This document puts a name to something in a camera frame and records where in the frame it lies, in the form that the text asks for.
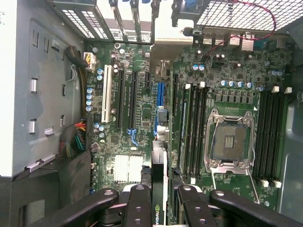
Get CPU socket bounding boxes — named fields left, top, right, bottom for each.
left=205, top=108, right=256, bottom=176

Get black plastic fan shroud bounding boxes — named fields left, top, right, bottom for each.
left=0, top=150, right=94, bottom=227

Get black open PC case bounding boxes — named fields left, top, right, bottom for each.
left=0, top=0, right=303, bottom=227

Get white expansion slot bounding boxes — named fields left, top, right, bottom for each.
left=101, top=64, right=113, bottom=123

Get green motherboard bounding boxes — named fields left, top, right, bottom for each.
left=84, top=39, right=296, bottom=213

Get black sleeved wire bundle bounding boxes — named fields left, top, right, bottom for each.
left=65, top=46, right=89, bottom=117

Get short black expansion slot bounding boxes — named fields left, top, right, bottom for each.
left=144, top=71, right=152, bottom=90

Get red and black twisted wire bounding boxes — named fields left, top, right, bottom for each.
left=203, top=0, right=278, bottom=59

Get blue expansion slot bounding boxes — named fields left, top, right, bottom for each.
left=156, top=82, right=168, bottom=107

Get coloured power wire bundle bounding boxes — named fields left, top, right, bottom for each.
left=59, top=119, right=88, bottom=159

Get installed green RAM stick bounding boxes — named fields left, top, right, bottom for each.
left=179, top=87, right=193, bottom=176

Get white power connector yellow wires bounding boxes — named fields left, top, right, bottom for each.
left=82, top=52, right=98, bottom=72

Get silver chipset heat sink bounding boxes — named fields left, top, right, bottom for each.
left=115, top=155, right=144, bottom=184

